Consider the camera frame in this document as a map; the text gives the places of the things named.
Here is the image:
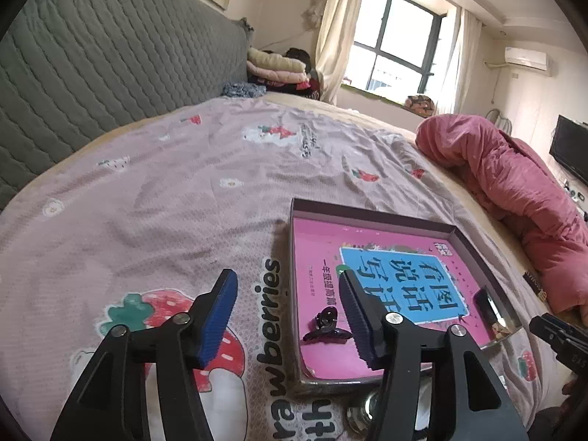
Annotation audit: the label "pink folded garment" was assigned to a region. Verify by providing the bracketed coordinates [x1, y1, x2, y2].
[248, 67, 309, 86]

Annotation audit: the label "dark folded clothes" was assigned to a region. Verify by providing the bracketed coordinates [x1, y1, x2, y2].
[264, 76, 323, 100]

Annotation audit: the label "silver metal cup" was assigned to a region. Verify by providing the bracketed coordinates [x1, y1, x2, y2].
[344, 388, 387, 435]

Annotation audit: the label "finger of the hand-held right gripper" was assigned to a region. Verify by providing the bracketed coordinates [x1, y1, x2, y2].
[528, 312, 588, 377]

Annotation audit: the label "black hair clip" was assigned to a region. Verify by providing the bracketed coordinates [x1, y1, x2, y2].
[301, 310, 354, 344]

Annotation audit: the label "pink quilt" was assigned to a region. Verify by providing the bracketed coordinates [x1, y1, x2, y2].
[416, 114, 588, 327]

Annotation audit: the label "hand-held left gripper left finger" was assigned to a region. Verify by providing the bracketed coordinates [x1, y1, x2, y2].
[50, 268, 240, 441]

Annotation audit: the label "pink book with blue panel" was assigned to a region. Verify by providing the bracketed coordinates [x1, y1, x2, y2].
[294, 218, 510, 380]

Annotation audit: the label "grey quilted headboard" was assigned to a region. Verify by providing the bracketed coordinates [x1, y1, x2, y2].
[0, 0, 255, 214]

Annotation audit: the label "grey shallow cardboard box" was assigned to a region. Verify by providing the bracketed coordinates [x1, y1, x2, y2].
[287, 198, 524, 387]

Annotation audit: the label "patterned bag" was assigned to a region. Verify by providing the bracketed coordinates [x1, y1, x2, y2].
[404, 94, 435, 118]

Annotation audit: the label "blue patterned cloth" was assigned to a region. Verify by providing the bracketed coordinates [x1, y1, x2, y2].
[223, 82, 267, 99]

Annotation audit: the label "black faceted case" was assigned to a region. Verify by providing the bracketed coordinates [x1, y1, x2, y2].
[473, 287, 503, 331]

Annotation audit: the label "white air conditioner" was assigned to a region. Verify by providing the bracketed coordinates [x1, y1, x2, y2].
[503, 47, 549, 74]

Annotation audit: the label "dark framed window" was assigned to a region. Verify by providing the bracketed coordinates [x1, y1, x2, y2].
[342, 0, 448, 97]

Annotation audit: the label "black television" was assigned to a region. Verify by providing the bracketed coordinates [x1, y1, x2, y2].
[550, 115, 588, 180]

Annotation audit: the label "cream curtain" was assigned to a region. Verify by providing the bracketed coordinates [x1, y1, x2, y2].
[434, 7, 481, 118]
[315, 0, 373, 104]

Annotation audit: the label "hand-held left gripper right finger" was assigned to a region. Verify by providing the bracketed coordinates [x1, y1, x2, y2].
[337, 269, 531, 441]

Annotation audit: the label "metal chair back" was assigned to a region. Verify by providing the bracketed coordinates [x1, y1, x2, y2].
[484, 108, 513, 135]

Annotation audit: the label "cream folded garment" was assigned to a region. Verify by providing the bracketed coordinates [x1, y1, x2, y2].
[247, 50, 308, 74]

